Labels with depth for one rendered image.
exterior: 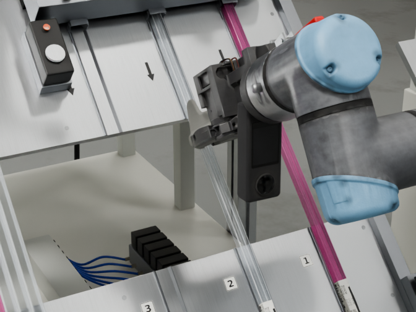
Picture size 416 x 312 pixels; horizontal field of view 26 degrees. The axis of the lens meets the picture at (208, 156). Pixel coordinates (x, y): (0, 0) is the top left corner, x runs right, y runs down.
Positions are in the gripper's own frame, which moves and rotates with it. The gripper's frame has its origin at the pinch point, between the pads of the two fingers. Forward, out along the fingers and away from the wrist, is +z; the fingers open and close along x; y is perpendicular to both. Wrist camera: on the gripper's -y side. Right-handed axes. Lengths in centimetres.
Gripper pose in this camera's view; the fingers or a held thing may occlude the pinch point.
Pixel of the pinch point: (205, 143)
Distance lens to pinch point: 114.5
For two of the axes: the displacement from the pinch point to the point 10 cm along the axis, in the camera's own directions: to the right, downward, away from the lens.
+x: -8.8, 2.0, -4.3
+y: -2.6, -9.6, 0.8
